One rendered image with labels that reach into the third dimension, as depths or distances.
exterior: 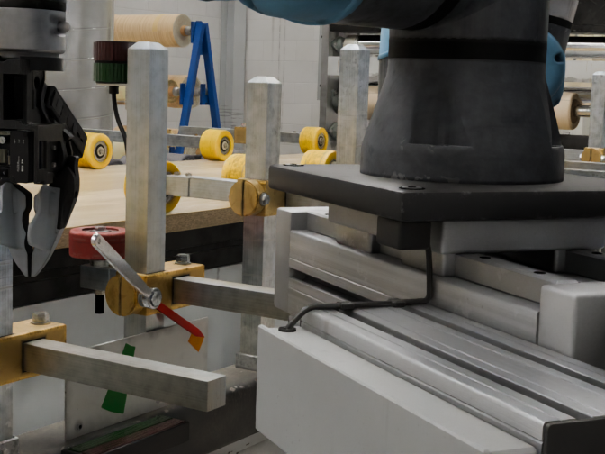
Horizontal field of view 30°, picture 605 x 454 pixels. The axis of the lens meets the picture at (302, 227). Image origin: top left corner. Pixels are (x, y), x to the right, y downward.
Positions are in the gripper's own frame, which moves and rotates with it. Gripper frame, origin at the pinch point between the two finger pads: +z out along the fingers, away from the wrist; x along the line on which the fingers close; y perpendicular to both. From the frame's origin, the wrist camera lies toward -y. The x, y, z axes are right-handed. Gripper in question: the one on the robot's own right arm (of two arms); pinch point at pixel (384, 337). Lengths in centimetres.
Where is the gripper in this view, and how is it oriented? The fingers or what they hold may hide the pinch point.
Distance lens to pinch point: 126.7
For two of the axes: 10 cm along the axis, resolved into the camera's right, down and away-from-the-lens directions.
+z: -0.3, 9.9, 1.2
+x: 5.3, -0.9, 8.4
